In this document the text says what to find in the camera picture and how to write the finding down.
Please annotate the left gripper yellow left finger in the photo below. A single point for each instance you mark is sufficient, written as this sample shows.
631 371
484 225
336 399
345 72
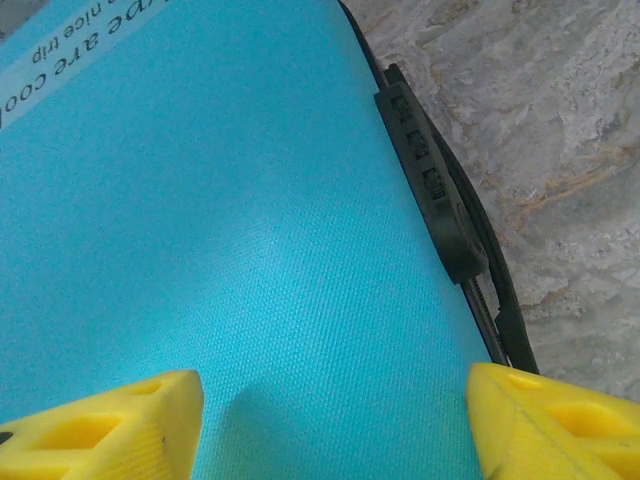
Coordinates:
100 440

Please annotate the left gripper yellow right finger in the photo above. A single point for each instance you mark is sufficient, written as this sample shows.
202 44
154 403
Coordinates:
550 435

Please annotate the turquoise hard-shell suitcase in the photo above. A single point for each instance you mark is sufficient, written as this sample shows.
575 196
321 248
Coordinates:
225 200

